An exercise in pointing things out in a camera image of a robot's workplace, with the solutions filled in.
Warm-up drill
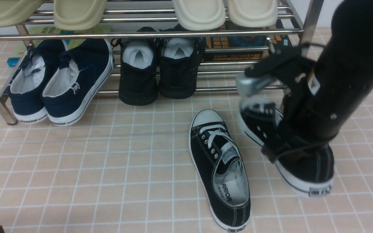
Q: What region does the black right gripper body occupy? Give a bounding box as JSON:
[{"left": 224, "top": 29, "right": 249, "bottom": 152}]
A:
[{"left": 245, "top": 44, "right": 338, "bottom": 163}]

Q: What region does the black canvas sneaker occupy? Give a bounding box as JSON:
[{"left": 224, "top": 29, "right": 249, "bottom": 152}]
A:
[
  {"left": 239, "top": 96, "right": 334, "bottom": 198},
  {"left": 188, "top": 109, "right": 251, "bottom": 232}
]

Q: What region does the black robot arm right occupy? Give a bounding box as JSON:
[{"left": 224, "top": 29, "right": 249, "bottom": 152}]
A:
[{"left": 238, "top": 0, "right": 373, "bottom": 162}]

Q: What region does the black book under rack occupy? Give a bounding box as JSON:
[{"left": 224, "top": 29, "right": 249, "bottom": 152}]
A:
[{"left": 203, "top": 33, "right": 291, "bottom": 65}]

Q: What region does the steel shoe rack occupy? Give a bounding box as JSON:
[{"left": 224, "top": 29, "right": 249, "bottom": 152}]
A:
[{"left": 0, "top": 0, "right": 325, "bottom": 126}]

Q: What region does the blue box under rack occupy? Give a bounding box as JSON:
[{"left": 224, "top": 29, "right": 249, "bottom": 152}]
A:
[{"left": 6, "top": 57, "right": 20, "bottom": 67}]

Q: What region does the cream slipper right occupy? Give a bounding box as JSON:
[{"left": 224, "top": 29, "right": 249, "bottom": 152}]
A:
[{"left": 227, "top": 0, "right": 278, "bottom": 28}]

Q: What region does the cream slipper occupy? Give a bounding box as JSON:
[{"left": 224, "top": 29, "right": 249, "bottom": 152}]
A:
[
  {"left": 172, "top": 0, "right": 226, "bottom": 31},
  {"left": 227, "top": 0, "right": 278, "bottom": 28}
]

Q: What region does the cream slipper left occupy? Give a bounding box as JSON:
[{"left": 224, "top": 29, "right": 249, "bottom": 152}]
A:
[{"left": 172, "top": 0, "right": 226, "bottom": 31}]

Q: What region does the black mesh shoe right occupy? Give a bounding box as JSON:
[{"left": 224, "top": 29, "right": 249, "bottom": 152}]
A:
[{"left": 158, "top": 37, "right": 205, "bottom": 99}]

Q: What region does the black mesh shoe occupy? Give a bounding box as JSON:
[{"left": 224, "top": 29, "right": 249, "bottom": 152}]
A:
[
  {"left": 158, "top": 37, "right": 205, "bottom": 99},
  {"left": 114, "top": 38, "right": 162, "bottom": 106}
]

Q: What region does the black mesh shoe left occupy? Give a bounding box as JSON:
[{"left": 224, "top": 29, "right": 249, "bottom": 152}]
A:
[{"left": 114, "top": 38, "right": 162, "bottom": 106}]

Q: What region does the navy canvas sneaker right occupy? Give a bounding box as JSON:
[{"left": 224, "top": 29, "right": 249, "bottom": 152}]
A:
[{"left": 42, "top": 39, "right": 114, "bottom": 126}]

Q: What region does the navy canvas sneaker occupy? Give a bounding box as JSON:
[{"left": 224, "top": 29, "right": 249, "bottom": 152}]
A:
[
  {"left": 42, "top": 39, "right": 114, "bottom": 126},
  {"left": 8, "top": 39, "right": 68, "bottom": 124}
]

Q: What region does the olive green slipper right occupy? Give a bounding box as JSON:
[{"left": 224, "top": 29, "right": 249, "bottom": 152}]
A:
[{"left": 53, "top": 0, "right": 107, "bottom": 31}]

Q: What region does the olive green slipper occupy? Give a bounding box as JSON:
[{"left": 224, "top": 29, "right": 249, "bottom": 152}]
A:
[
  {"left": 53, "top": 0, "right": 107, "bottom": 31},
  {"left": 0, "top": 0, "right": 46, "bottom": 28}
]

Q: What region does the navy canvas sneaker left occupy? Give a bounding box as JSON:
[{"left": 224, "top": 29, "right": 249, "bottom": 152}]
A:
[{"left": 8, "top": 39, "right": 68, "bottom": 124}]

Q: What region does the olive green slipper left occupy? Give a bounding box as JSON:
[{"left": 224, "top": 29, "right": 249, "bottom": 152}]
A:
[{"left": 0, "top": 0, "right": 46, "bottom": 28}]

